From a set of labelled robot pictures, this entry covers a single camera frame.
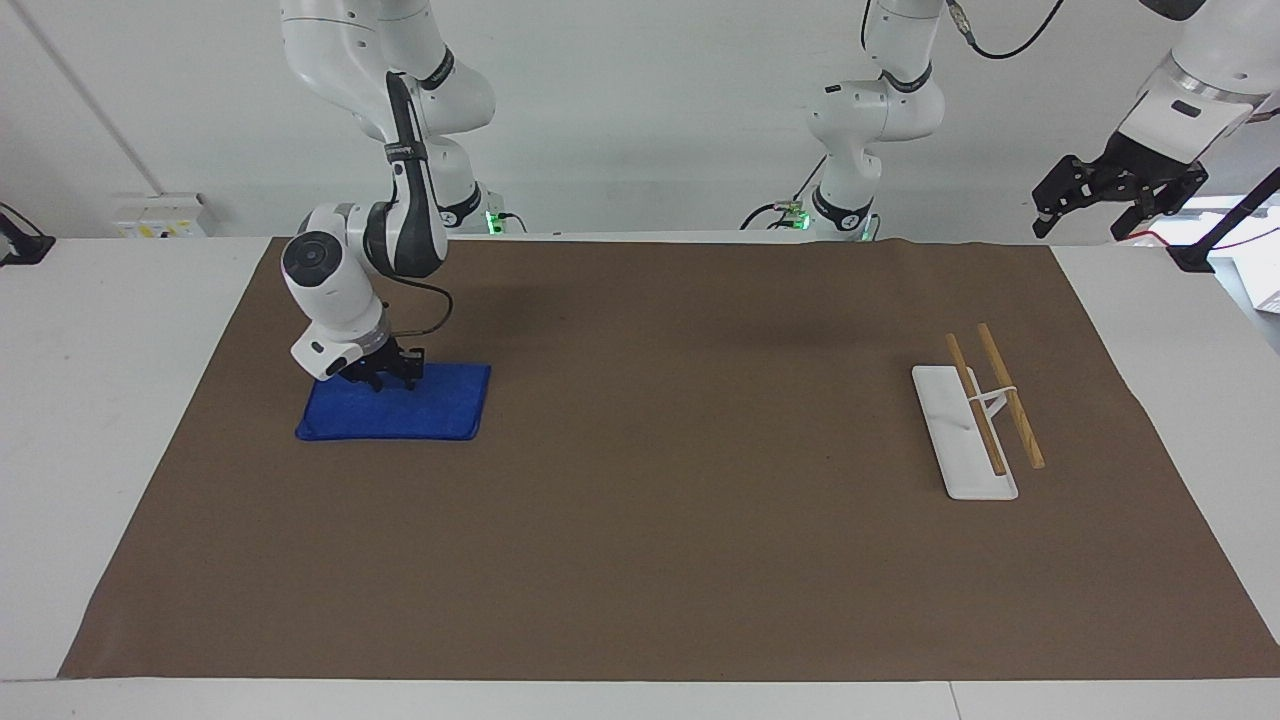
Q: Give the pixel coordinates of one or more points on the blue towel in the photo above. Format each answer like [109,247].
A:
[400,412]

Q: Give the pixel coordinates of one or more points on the white rack with wooden rods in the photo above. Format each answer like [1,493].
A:
[965,430]

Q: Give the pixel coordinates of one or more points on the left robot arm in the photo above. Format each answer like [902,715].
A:
[868,110]

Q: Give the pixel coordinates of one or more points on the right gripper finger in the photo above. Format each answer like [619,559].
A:
[412,368]
[375,380]

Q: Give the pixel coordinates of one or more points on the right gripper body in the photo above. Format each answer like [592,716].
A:
[372,357]

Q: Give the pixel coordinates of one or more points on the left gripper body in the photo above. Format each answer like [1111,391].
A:
[1158,168]

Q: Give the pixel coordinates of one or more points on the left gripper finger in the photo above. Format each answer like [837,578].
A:
[1068,190]
[1140,208]

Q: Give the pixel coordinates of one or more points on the black stand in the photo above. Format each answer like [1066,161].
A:
[1225,225]
[22,245]

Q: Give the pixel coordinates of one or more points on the white wall socket box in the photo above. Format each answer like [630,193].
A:
[160,217]

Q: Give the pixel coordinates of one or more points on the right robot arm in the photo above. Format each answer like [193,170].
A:
[330,270]

